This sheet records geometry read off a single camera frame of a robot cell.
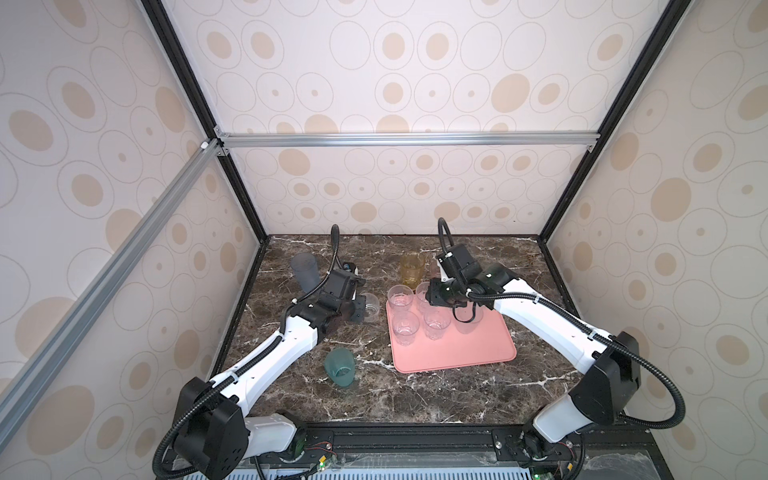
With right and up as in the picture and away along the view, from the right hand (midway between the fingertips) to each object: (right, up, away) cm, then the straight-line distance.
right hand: (428, 295), depth 81 cm
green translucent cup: (-25, -21, +4) cm, 33 cm away
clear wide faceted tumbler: (-6, -10, +11) cm, 16 cm away
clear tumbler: (-7, -2, +17) cm, 19 cm away
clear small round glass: (-16, -5, +7) cm, 18 cm away
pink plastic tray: (+20, -16, +9) cm, 27 cm away
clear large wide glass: (+4, -9, +13) cm, 17 cm away
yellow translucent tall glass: (-3, +7, +17) cm, 19 cm away
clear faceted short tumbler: (+6, -3, -17) cm, 18 cm away
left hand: (-17, -1, +1) cm, 17 cm away
